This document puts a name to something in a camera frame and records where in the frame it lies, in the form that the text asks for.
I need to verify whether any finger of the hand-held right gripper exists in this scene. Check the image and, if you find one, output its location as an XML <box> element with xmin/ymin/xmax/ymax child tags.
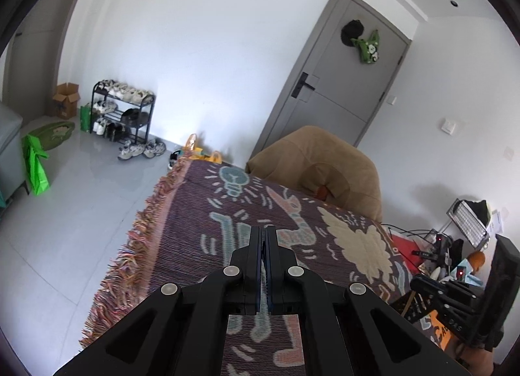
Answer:
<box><xmin>409</xmin><ymin>276</ymin><xmax>482</xmax><ymax>307</ymax></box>

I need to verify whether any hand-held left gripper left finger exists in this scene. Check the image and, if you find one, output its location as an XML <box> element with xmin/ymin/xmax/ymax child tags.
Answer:
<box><xmin>53</xmin><ymin>225</ymin><xmax>265</xmax><ymax>376</ymax></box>

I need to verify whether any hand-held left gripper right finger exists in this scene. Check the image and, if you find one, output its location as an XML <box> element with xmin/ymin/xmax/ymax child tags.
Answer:
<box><xmin>264</xmin><ymin>225</ymin><xmax>474</xmax><ymax>376</ymax></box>

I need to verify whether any teal tissue box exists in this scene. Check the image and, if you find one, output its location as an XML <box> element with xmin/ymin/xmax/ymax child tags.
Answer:
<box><xmin>449</xmin><ymin>262</ymin><xmax>484</xmax><ymax>287</ymax></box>

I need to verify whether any orange plush toy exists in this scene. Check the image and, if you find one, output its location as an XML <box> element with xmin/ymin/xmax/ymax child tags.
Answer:
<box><xmin>467</xmin><ymin>252</ymin><xmax>487</xmax><ymax>275</ymax></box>

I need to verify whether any orange and red mat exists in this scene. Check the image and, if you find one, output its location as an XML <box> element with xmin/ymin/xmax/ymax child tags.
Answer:
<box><xmin>390</xmin><ymin>234</ymin><xmax>453</xmax><ymax>352</ymax></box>

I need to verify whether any printed woven blanket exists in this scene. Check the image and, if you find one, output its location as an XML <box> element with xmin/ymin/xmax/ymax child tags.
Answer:
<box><xmin>79</xmin><ymin>155</ymin><xmax>448</xmax><ymax>376</ymax></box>

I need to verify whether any white paper sheet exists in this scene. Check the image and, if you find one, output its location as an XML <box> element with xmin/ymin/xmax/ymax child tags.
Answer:
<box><xmin>487</xmin><ymin>209</ymin><xmax>504</xmax><ymax>239</ymax></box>

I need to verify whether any black cloth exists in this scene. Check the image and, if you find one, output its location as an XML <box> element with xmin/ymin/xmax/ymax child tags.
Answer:
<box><xmin>463</xmin><ymin>199</ymin><xmax>488</xmax><ymax>222</ymax></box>

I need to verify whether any tan upholstered chair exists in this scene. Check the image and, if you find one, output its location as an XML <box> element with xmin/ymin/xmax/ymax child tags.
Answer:
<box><xmin>246</xmin><ymin>125</ymin><xmax>383</xmax><ymax>223</ymax></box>

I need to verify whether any grey white sneaker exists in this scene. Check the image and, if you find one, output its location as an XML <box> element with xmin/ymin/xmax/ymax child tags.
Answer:
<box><xmin>142</xmin><ymin>140</ymin><xmax>167</xmax><ymax>157</ymax></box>
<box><xmin>118</xmin><ymin>141</ymin><xmax>145</xmax><ymax>161</ymax></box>

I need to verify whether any grey panelled door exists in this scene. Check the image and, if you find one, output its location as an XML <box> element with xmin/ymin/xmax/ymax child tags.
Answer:
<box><xmin>255</xmin><ymin>0</ymin><xmax>413</xmax><ymax>157</ymax></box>

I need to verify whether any row of assorted shoes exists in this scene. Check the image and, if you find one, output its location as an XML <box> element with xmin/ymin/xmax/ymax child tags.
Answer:
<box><xmin>94</xmin><ymin>80</ymin><xmax>155</xmax><ymax>143</ymax></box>

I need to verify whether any black shoe rack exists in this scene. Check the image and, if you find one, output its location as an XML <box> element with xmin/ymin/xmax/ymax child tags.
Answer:
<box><xmin>91</xmin><ymin>80</ymin><xmax>156</xmax><ymax>145</ymax></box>

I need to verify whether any green panda bag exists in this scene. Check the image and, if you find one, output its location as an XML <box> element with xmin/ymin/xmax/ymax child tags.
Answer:
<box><xmin>351</xmin><ymin>30</ymin><xmax>383</xmax><ymax>64</ymax></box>

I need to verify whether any bright green shopping bag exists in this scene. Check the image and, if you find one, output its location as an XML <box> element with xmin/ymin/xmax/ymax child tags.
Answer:
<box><xmin>22</xmin><ymin>134</ymin><xmax>51</xmax><ymax>197</ymax></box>

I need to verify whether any green floor mat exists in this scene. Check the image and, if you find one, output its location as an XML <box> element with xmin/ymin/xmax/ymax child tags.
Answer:
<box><xmin>26</xmin><ymin>120</ymin><xmax>76</xmax><ymax>151</ymax></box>

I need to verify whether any black hat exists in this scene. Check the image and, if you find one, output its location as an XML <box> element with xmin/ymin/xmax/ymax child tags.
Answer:
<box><xmin>340</xmin><ymin>19</ymin><xmax>365</xmax><ymax>47</ymax></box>

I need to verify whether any cardboard box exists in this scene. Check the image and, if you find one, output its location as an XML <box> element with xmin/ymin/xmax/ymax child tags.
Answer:
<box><xmin>53</xmin><ymin>82</ymin><xmax>81</xmax><ymax>118</ymax></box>

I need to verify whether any grey sofa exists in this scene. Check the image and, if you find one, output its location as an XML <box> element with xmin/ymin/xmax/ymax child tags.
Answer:
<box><xmin>0</xmin><ymin>102</ymin><xmax>24</xmax><ymax>206</ymax></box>

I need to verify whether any black power cable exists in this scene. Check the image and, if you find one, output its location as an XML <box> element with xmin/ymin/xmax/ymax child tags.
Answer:
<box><xmin>384</xmin><ymin>224</ymin><xmax>439</xmax><ymax>239</ymax></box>

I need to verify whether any black wire basket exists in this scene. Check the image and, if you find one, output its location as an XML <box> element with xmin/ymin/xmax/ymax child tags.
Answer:
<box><xmin>446</xmin><ymin>198</ymin><xmax>490</xmax><ymax>246</ymax></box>

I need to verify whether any black door handle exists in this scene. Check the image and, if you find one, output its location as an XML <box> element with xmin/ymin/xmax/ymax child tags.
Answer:
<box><xmin>290</xmin><ymin>73</ymin><xmax>316</xmax><ymax>97</ymax></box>

